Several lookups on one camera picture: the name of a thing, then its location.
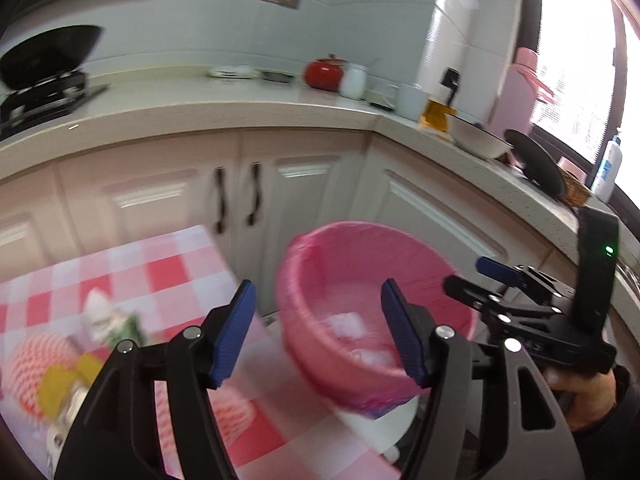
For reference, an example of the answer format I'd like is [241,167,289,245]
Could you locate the white ceramic jar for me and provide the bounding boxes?
[338,63,368,101]

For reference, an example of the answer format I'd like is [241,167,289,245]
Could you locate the pink thermos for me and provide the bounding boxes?
[487,47,554,139]

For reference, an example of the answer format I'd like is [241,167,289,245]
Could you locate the red pot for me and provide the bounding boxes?
[303,54,346,92]

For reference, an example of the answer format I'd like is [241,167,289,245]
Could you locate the black gas stove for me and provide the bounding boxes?
[1,70,108,140]

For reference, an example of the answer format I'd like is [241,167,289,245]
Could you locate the pink foam net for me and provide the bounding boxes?
[1,332,79,420]
[208,386,256,446]

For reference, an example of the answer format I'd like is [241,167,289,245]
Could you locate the black cabinet handle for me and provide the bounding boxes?
[246,162,262,226]
[215,167,227,235]

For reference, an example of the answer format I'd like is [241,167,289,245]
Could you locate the black wok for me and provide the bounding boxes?
[1,25,103,90]

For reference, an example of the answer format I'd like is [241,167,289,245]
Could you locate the white bowl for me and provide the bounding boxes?
[447,114,512,160]

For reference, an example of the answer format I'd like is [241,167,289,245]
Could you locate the yellow sponge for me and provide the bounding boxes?
[37,352,103,422]

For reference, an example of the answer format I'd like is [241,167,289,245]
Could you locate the red checked tablecloth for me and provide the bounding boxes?
[1,226,400,479]

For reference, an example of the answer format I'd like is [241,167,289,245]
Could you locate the right hand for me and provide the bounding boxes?
[544,367,617,431]

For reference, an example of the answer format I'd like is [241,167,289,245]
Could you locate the black cabinet handle right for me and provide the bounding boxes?
[246,162,262,226]

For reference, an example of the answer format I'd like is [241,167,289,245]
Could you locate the pink lined trash bin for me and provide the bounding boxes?
[274,221,477,418]

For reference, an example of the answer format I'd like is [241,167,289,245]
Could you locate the oil bottle black cap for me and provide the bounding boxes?
[420,67,460,133]

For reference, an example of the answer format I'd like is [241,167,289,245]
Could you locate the white plastic bag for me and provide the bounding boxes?
[322,312,397,370]

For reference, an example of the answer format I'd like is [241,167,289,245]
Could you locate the white green paper bag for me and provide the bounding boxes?
[46,382,88,476]

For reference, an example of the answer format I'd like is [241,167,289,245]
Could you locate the white green crumpled wrapper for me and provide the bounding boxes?
[82,288,148,349]

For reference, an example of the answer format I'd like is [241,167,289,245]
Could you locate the white packet on counter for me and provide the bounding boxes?
[207,65,260,80]

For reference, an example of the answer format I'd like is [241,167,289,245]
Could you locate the white blue bottle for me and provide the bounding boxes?
[591,136,623,203]

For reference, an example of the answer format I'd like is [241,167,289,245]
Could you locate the black pan lid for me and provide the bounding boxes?
[504,129,566,200]

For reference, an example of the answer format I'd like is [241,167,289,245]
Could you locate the black cabinet handle left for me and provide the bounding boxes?
[215,167,227,235]

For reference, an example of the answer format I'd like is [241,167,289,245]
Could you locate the small dark dish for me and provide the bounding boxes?
[260,70,295,84]

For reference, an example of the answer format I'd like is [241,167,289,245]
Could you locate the white mug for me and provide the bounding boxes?
[385,84,428,122]

